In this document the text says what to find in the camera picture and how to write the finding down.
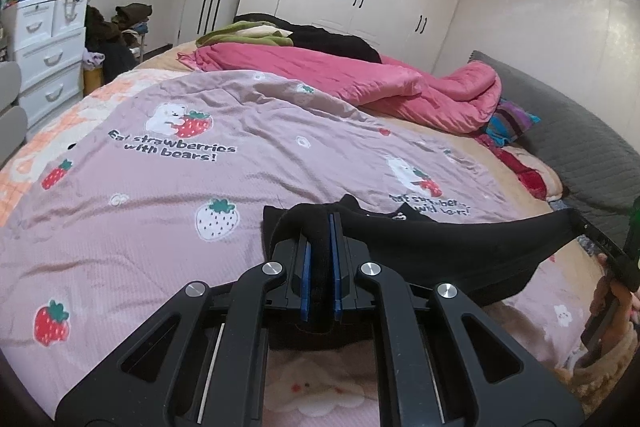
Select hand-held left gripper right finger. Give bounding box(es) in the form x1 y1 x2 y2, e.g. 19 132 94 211
327 213 586 427

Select pink comforter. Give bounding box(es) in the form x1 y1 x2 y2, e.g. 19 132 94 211
177 42 503 136

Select red blanket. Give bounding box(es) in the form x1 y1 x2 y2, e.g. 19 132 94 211
475 134 563 200

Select person's right forearm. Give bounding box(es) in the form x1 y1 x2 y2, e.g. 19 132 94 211
552 329 639 416

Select grey chair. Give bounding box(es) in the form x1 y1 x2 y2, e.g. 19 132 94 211
0 61 29 154

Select green cloth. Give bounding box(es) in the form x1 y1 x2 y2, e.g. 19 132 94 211
196 21 295 50

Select pink printed pyjamas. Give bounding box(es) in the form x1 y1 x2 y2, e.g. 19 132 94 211
262 347 382 427

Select dark clothes pile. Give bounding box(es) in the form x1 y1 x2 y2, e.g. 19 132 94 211
85 3 154 78

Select black sweater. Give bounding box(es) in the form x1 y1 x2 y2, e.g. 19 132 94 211
262 194 583 339

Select yellow bin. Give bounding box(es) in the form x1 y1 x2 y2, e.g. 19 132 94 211
82 67 106 96

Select white drawer cabinet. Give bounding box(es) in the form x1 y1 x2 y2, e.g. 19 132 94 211
0 0 89 128

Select black cloth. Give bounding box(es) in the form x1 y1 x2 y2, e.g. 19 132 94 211
234 13 382 64

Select grey quilted headboard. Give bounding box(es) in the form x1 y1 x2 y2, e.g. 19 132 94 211
467 51 640 249

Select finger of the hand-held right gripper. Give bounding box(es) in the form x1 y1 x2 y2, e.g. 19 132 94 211
575 214 629 261

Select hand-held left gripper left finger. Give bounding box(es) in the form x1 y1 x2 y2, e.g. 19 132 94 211
55 242 314 427

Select striped colourful cloth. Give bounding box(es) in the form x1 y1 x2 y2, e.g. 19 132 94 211
482 99 543 148

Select person's right hand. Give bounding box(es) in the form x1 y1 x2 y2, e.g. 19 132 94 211
589 254 640 334

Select pink strawberry printed blanket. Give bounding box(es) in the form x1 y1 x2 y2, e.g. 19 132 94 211
0 69 601 418

